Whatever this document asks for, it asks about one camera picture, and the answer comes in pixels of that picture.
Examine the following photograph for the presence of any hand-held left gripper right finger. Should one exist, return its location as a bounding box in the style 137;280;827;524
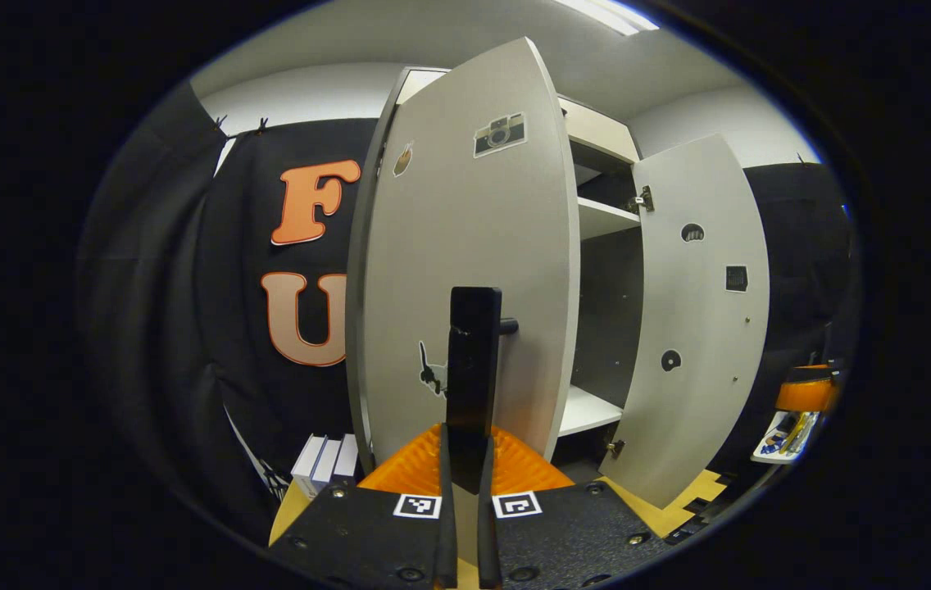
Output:
478;424;676;589

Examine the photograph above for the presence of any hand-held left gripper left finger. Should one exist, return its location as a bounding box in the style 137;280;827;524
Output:
269;422;461;590

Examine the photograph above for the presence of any white double-door shoe cabinet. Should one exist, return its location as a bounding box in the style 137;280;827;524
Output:
347;37;771;509

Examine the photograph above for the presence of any white door with camera sticker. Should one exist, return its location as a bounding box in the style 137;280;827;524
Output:
347;37;581;492

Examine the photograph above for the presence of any white cabinet shelf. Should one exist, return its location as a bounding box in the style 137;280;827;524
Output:
557;385;624;438
577;197;643;241

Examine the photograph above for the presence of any white cabinet top flap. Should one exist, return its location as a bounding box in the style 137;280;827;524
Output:
557;97;641;163

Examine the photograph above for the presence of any white colourful printed sheet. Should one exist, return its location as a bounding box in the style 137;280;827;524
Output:
751;410;824;465

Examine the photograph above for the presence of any white book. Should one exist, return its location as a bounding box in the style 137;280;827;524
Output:
312;439;343;499
333;434;361;484
292;434;328;497

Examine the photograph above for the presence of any black backdrop cloth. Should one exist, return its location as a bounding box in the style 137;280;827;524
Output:
76;82;856;525

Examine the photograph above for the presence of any ceiling light panel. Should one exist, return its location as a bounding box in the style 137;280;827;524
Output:
554;0;661;36

